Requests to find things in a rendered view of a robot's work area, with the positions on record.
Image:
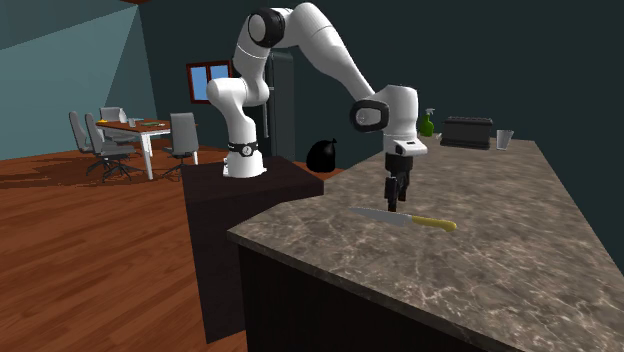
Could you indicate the green spray bottle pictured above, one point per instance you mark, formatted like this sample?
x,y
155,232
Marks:
x,y
426,126

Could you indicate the black toaster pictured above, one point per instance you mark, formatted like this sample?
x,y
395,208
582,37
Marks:
x,y
466,132

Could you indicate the dark refrigerator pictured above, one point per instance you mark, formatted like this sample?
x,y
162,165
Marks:
x,y
282,107

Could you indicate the red-framed window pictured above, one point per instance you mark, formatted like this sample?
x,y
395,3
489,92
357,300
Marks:
x,y
200,83

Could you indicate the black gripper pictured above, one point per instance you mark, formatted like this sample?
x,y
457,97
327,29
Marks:
x,y
398,164

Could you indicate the dark robot stand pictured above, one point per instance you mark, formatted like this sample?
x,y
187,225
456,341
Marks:
x,y
214,229

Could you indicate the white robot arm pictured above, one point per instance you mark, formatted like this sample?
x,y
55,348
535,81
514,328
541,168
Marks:
x,y
322,39

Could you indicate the brown dining table white legs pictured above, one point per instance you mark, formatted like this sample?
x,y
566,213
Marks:
x,y
146,128

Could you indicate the black trash bag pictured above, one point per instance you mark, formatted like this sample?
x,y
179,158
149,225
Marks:
x,y
322,157

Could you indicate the grey office chair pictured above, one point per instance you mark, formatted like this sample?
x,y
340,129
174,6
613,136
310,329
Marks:
x,y
105,151
184,136
76,130
113,115

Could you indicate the clear glass cup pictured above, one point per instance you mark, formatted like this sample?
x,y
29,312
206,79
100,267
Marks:
x,y
504,140

